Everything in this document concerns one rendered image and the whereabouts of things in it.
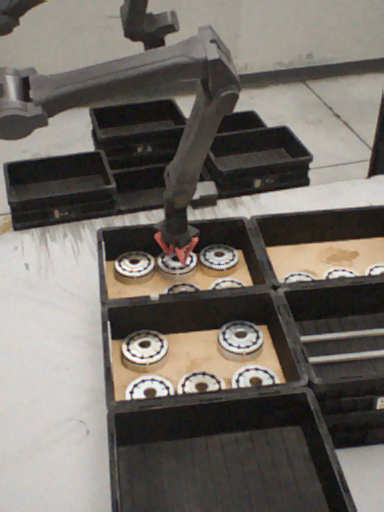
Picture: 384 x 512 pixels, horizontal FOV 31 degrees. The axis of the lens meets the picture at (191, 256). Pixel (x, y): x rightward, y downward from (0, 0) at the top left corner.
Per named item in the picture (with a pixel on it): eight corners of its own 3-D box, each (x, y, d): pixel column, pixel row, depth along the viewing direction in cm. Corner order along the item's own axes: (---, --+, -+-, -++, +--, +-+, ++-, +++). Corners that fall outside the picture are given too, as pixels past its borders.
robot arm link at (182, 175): (202, 45, 127) (217, 92, 122) (231, 44, 128) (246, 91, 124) (160, 173, 164) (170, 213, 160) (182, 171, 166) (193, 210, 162)
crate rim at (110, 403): (106, 415, 132) (105, 407, 131) (101, 311, 156) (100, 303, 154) (309, 393, 137) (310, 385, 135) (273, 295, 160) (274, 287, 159)
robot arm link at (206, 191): (167, 165, 160) (176, 197, 157) (215, 158, 163) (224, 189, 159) (163, 191, 171) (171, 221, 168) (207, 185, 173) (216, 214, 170)
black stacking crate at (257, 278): (104, 341, 162) (101, 305, 155) (100, 264, 185) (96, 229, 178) (270, 325, 166) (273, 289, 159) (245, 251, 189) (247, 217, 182)
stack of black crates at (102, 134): (107, 226, 316) (99, 137, 288) (96, 192, 339) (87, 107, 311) (191, 212, 324) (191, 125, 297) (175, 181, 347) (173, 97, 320)
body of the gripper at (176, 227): (170, 220, 178) (170, 196, 173) (199, 236, 172) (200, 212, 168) (152, 231, 174) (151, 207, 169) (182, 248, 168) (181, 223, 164)
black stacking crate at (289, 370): (111, 446, 138) (106, 408, 131) (105, 342, 161) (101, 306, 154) (303, 424, 142) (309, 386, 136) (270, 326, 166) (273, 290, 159)
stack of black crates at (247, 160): (216, 262, 294) (219, 171, 266) (197, 224, 317) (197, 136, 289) (303, 247, 302) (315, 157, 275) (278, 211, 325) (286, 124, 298)
